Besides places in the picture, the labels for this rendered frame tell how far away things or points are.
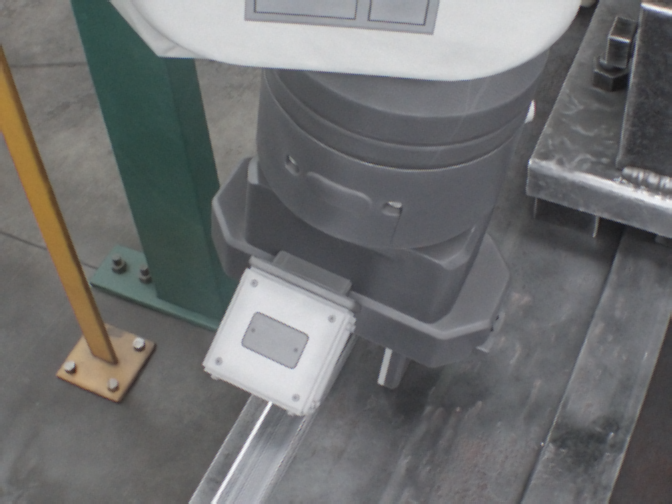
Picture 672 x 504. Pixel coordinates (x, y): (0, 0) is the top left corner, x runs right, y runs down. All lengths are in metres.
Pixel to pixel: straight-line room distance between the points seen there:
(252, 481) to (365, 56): 0.20
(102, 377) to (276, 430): 0.99
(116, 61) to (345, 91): 0.84
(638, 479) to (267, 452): 0.16
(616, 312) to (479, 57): 0.26
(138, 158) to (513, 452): 0.83
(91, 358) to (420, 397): 0.98
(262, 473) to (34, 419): 1.01
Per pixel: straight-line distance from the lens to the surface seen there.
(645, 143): 0.49
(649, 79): 0.47
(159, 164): 1.22
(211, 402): 1.37
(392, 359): 0.46
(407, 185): 0.33
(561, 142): 0.52
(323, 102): 0.31
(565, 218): 0.54
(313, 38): 0.27
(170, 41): 0.28
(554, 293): 0.52
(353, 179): 0.33
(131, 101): 1.17
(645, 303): 0.51
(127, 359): 1.42
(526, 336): 0.51
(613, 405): 0.48
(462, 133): 0.31
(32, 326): 1.50
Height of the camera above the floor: 1.15
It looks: 50 degrees down
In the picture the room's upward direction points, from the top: 6 degrees counter-clockwise
